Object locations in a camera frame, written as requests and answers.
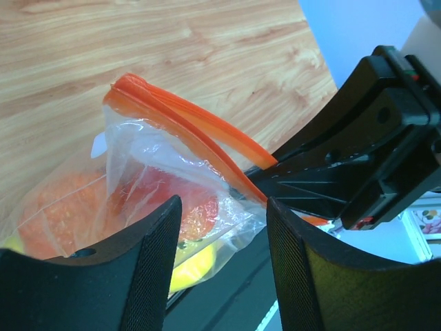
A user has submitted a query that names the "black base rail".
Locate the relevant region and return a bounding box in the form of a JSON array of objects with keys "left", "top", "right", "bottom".
[{"left": 163, "top": 230, "right": 276, "bottom": 331}]

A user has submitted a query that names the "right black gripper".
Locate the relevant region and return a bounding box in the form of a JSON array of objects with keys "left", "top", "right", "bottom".
[{"left": 246, "top": 46, "right": 440, "bottom": 230}]

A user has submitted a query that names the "fake yellow mango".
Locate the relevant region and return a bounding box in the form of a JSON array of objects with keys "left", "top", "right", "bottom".
[{"left": 1, "top": 236, "right": 25, "bottom": 254}]

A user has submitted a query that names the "fake orange tangerine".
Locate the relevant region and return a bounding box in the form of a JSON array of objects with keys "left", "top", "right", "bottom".
[{"left": 19, "top": 172, "right": 118, "bottom": 259}]

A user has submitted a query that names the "fake yellow lemon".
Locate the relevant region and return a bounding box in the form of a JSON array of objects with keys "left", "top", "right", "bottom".
[{"left": 170, "top": 241, "right": 216, "bottom": 293}]

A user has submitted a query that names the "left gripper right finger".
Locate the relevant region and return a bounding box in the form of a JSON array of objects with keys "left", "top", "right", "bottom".
[{"left": 267, "top": 199, "right": 440, "bottom": 330}]

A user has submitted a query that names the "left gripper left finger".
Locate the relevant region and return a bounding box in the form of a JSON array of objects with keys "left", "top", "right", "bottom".
[{"left": 1, "top": 196, "right": 182, "bottom": 330}]

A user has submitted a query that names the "fake persimmon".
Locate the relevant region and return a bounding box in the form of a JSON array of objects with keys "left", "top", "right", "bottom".
[{"left": 118, "top": 167, "right": 218, "bottom": 241}]

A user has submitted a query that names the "orange zip top bag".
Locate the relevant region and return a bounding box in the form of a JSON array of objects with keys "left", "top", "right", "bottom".
[{"left": 1, "top": 73, "right": 277, "bottom": 292}]

